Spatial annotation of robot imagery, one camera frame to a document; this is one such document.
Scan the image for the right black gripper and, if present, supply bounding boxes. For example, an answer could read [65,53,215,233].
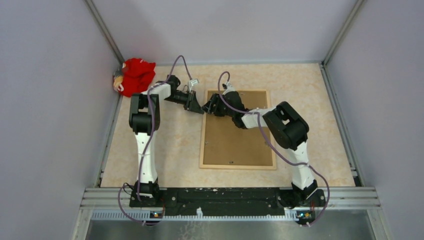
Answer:
[201,93,235,119]

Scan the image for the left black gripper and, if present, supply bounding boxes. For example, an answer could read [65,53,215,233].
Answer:
[164,90,204,115]

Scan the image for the brown frame backing board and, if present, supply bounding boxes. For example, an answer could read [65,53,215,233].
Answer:
[202,90,275,167]

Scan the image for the wooden picture frame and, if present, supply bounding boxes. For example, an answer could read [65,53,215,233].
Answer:
[198,88,278,171]

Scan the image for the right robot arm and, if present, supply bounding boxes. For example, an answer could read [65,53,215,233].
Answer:
[201,90,329,209]

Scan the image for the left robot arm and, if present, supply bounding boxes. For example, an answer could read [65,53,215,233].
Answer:
[128,75,204,207]

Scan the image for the red crumpled cloth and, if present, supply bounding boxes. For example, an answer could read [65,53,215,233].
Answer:
[113,58,156,98]

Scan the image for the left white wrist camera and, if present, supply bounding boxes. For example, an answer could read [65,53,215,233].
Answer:
[187,78,199,92]

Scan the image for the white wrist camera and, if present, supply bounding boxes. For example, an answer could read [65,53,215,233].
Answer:
[187,78,199,92]
[222,82,236,96]

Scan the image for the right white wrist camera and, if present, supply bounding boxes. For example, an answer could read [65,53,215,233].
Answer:
[222,82,236,96]

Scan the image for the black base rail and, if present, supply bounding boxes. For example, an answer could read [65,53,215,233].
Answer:
[129,187,326,217]

